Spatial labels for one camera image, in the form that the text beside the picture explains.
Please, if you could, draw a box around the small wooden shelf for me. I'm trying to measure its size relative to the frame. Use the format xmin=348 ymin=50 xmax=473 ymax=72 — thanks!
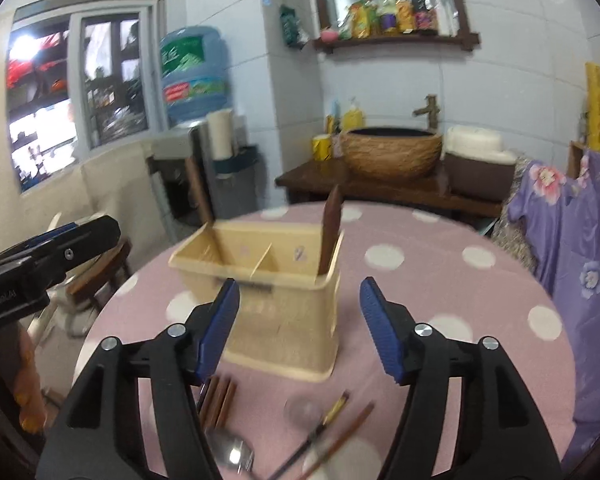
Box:
xmin=567 ymin=140 xmax=588 ymax=178

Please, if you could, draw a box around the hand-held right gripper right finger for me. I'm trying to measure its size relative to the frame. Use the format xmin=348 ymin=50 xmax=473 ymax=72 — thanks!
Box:
xmin=359 ymin=276 xmax=563 ymax=480

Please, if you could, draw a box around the row of condiment bottles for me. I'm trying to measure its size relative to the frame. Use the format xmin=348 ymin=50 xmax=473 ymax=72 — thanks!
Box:
xmin=337 ymin=0 xmax=440 ymax=40

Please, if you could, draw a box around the yellow soap bottle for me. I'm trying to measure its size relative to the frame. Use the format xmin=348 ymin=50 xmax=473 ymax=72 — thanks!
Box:
xmin=341 ymin=97 xmax=367 ymax=132

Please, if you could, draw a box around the purple floral cloth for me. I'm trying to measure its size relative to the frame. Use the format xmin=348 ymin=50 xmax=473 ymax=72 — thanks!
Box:
xmin=507 ymin=150 xmax=600 ymax=466

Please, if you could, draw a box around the grey patterned cloth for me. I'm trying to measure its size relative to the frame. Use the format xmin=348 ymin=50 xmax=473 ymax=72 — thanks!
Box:
xmin=490 ymin=157 xmax=538 ymax=271

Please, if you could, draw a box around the brown wooden spoon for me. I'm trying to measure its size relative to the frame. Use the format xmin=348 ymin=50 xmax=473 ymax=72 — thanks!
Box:
xmin=318 ymin=185 xmax=343 ymax=276

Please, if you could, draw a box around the white paper roll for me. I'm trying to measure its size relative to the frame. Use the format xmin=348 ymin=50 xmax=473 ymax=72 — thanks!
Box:
xmin=206 ymin=109 xmax=236 ymax=158

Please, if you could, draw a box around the bamboo style faucet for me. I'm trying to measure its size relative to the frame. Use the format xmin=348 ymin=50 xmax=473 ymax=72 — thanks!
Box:
xmin=412 ymin=94 xmax=443 ymax=131

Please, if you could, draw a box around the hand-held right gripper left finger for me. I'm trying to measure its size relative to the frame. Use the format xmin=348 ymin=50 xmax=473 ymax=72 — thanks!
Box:
xmin=36 ymin=278 xmax=241 ymax=480

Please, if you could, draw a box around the black chopstick with gold end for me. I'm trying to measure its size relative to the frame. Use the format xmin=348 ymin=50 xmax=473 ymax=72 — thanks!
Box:
xmin=267 ymin=390 xmax=351 ymax=480

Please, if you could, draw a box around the woven brown basin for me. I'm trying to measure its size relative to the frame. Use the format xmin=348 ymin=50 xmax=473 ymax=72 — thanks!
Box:
xmin=340 ymin=127 xmax=443 ymax=182

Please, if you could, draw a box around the water dispenser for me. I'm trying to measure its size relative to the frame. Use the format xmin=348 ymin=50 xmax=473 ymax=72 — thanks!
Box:
xmin=147 ymin=122 xmax=263 ymax=241

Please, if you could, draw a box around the brown and white rice cooker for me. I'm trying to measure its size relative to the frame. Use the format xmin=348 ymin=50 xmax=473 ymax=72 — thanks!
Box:
xmin=442 ymin=125 xmax=518 ymax=196

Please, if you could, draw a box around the yellow mug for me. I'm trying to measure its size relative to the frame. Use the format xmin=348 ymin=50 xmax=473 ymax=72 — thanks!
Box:
xmin=312 ymin=134 xmax=337 ymax=162

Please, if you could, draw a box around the yellow box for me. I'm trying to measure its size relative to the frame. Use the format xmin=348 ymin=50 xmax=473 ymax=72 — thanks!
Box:
xmin=584 ymin=62 xmax=600 ymax=151

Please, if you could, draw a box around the green hanging packet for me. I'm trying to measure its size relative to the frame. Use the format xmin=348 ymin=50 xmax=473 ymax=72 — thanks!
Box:
xmin=279 ymin=4 xmax=311 ymax=50

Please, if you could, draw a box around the window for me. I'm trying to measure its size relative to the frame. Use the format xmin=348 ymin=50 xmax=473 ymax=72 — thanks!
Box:
xmin=7 ymin=2 xmax=168 ymax=193

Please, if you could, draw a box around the beige plastic utensil holder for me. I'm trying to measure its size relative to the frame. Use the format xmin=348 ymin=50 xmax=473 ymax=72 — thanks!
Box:
xmin=168 ymin=220 xmax=344 ymax=383

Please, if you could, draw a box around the person's left hand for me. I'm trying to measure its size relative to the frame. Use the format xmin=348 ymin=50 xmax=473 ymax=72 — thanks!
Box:
xmin=0 ymin=320 xmax=48 ymax=433

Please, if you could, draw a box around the dark wooden chair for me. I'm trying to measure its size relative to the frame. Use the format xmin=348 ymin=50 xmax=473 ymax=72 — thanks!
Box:
xmin=65 ymin=237 xmax=133 ymax=311

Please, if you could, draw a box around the pink polka-dot tablecloth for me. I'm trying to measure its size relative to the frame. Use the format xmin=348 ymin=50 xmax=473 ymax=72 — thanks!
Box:
xmin=72 ymin=202 xmax=578 ymax=480

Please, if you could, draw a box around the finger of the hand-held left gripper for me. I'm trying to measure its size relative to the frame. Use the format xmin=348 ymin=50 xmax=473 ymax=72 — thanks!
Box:
xmin=30 ymin=216 xmax=122 ymax=287
xmin=0 ymin=222 xmax=80 ymax=267

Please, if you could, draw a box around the white round pot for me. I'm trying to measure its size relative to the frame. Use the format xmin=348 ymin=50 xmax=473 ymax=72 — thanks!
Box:
xmin=27 ymin=212 xmax=103 ymax=346

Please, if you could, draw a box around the teal plastic rack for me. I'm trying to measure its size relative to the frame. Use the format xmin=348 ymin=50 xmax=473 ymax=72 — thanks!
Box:
xmin=212 ymin=146 xmax=259 ymax=181

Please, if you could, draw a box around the dark wooden cabinet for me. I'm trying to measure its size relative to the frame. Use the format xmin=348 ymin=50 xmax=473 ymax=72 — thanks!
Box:
xmin=275 ymin=160 xmax=506 ymax=233

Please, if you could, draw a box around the blue water jug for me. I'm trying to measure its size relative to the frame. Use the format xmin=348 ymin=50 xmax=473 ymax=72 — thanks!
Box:
xmin=159 ymin=26 xmax=232 ymax=123

